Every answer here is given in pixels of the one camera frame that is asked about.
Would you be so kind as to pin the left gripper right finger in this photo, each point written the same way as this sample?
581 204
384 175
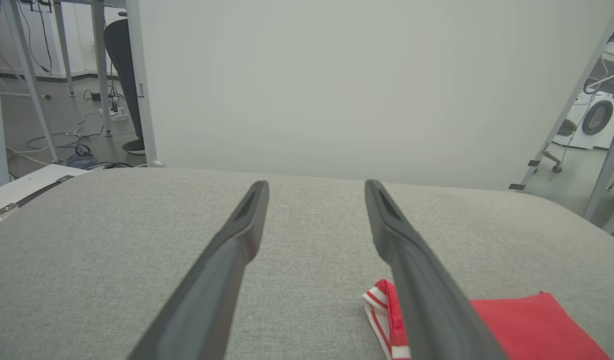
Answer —
432 310

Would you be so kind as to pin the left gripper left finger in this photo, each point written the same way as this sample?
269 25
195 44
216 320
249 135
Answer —
207 300

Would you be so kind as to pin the red basketball jersey white sleeves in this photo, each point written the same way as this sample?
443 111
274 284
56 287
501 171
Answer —
527 325

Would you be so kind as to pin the grey fabric sofa cushion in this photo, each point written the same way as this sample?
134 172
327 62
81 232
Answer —
307 240

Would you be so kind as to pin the white power strip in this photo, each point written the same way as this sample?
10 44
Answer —
118 116

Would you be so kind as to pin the grey swivel chair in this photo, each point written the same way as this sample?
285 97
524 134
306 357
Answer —
562 131

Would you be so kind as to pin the white partition board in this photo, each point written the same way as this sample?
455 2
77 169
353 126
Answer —
337 85

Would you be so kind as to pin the white washing machine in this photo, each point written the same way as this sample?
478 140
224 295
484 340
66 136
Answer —
594 117

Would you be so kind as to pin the grey metal frame post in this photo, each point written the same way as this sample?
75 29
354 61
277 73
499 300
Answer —
607 165

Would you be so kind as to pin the slanted grey frame strut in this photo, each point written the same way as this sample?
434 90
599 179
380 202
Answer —
572 100

